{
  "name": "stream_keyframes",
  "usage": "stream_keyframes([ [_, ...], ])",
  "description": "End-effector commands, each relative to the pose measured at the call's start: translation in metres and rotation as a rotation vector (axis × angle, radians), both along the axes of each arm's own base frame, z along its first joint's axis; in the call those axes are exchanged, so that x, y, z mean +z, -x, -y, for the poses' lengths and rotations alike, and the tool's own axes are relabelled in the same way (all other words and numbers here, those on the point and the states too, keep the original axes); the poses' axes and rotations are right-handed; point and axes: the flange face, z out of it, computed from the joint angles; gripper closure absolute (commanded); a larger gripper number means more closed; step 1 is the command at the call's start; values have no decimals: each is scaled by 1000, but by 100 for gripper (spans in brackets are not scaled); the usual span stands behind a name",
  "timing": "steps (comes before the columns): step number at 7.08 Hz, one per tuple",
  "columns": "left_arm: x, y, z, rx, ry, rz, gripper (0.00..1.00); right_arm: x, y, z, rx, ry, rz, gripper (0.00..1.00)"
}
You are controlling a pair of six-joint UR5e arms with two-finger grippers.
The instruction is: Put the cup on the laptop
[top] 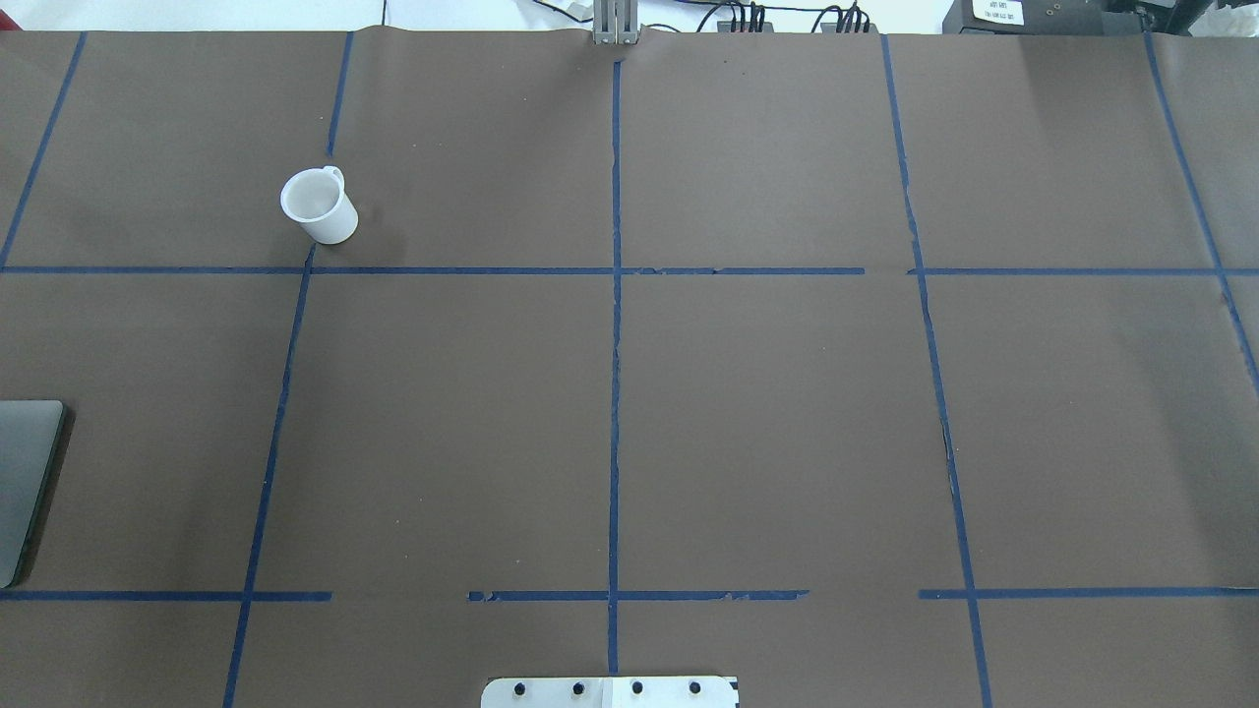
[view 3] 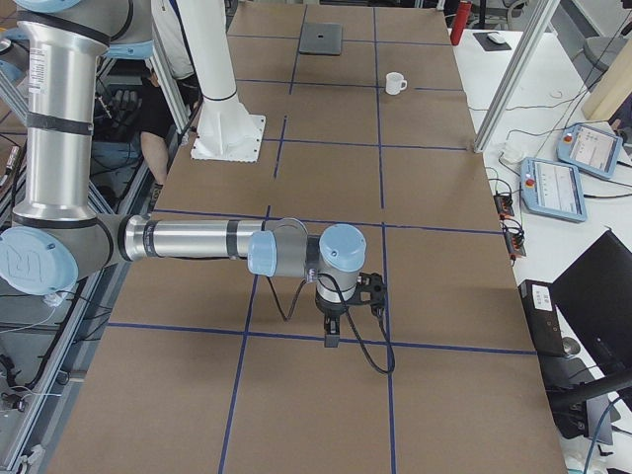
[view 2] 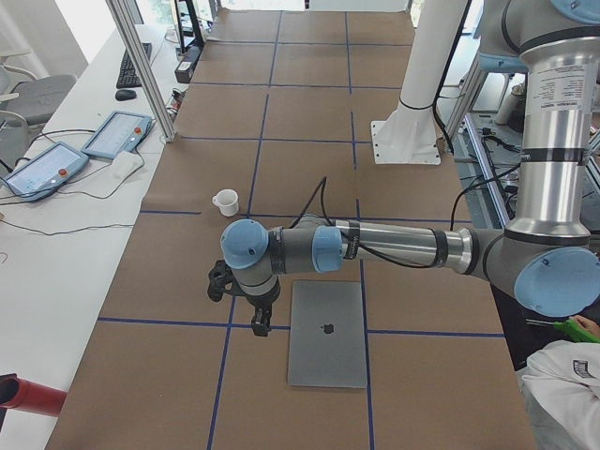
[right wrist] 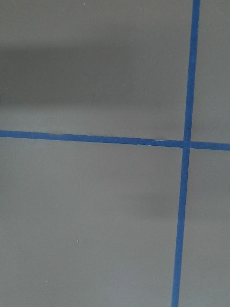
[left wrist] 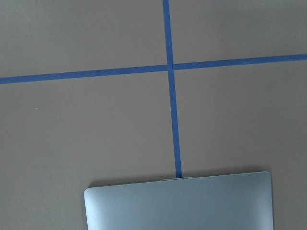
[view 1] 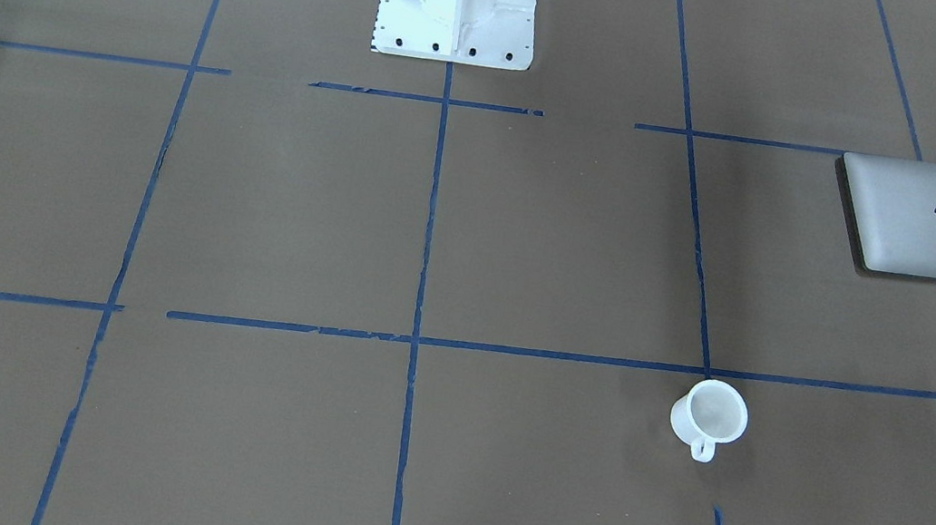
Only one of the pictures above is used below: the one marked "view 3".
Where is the white mug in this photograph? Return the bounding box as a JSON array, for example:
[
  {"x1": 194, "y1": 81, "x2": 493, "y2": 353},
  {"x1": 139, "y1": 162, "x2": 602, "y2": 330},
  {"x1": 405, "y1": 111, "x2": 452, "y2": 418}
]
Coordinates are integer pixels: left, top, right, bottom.
[{"x1": 385, "y1": 71, "x2": 408, "y2": 96}]

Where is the black open laptop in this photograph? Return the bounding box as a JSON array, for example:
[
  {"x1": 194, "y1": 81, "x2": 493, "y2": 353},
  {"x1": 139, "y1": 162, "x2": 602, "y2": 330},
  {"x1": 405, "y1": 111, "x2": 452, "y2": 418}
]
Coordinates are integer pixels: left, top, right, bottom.
[{"x1": 551, "y1": 230, "x2": 631, "y2": 374}]

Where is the grey closed laptop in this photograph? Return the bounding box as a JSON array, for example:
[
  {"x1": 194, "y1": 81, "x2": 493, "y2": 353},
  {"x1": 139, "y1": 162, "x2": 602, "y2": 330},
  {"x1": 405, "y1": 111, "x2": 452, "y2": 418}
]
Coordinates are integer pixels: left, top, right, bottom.
[{"x1": 298, "y1": 23, "x2": 343, "y2": 56}]

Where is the brown paper table cover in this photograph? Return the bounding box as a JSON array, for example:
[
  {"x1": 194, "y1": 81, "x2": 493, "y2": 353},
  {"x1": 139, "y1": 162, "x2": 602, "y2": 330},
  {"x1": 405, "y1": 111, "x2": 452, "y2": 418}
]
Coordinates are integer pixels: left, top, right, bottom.
[{"x1": 49, "y1": 2, "x2": 565, "y2": 473}]

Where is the black box device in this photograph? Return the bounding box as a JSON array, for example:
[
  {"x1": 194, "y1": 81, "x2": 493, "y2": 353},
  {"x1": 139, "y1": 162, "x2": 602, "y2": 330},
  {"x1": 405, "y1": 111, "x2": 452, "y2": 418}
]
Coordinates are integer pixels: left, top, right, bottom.
[{"x1": 518, "y1": 279, "x2": 581, "y2": 358}]

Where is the orange black adapter board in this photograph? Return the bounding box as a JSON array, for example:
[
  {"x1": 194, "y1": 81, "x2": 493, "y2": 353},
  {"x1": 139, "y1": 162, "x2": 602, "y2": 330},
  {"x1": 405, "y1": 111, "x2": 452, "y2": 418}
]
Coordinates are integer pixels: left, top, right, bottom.
[{"x1": 493, "y1": 193, "x2": 514, "y2": 219}]

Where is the near blue teach pendant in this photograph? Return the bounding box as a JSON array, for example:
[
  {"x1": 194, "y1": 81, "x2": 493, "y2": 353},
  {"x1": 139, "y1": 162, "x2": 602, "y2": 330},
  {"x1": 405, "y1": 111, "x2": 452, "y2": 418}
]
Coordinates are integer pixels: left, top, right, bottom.
[{"x1": 519, "y1": 158, "x2": 588, "y2": 222}]

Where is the blue teach pendant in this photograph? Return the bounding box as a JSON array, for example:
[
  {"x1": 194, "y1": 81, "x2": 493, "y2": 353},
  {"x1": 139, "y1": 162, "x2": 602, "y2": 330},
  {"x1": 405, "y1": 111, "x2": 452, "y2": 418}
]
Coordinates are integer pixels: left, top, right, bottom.
[
  {"x1": 557, "y1": 123, "x2": 623, "y2": 180},
  {"x1": 519, "y1": 158, "x2": 588, "y2": 222}
]

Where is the seated person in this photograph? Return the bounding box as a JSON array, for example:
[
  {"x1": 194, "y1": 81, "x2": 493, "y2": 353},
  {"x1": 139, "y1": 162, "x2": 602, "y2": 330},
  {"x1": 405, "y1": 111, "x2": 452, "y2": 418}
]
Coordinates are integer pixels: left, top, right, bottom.
[{"x1": 93, "y1": 0, "x2": 203, "y2": 187}]

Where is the far blue teach pendant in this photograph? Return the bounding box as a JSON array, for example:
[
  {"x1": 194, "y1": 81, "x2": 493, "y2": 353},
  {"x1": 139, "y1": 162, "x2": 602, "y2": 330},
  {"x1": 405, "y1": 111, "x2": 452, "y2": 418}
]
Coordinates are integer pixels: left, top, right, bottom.
[{"x1": 557, "y1": 123, "x2": 623, "y2": 180}]

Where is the black mouse pad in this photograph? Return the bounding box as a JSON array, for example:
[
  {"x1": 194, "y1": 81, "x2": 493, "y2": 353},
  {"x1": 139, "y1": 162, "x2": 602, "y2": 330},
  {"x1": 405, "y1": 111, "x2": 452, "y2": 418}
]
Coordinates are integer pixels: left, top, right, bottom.
[{"x1": 473, "y1": 32, "x2": 512, "y2": 51}]

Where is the white computer mouse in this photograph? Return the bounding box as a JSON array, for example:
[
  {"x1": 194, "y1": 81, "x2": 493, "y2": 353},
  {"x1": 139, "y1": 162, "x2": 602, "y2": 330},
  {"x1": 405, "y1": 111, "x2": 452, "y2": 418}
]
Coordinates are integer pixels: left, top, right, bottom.
[{"x1": 487, "y1": 32, "x2": 507, "y2": 45}]

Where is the red bottle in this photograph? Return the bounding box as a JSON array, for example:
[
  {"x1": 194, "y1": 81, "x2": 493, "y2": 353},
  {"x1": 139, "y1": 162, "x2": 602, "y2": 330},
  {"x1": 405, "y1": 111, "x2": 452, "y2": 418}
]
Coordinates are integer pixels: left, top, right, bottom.
[{"x1": 450, "y1": 1, "x2": 472, "y2": 46}]

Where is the white pedestal column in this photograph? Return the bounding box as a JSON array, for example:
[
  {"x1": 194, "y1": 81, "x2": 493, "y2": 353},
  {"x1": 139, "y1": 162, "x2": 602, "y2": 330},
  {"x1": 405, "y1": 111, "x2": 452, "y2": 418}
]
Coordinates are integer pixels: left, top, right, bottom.
[{"x1": 177, "y1": 0, "x2": 266, "y2": 163}]

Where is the aluminium frame post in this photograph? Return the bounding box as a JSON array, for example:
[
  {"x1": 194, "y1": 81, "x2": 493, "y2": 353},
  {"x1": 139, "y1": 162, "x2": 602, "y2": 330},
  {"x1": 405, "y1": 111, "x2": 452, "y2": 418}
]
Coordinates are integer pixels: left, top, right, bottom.
[{"x1": 473, "y1": 0, "x2": 560, "y2": 153}]

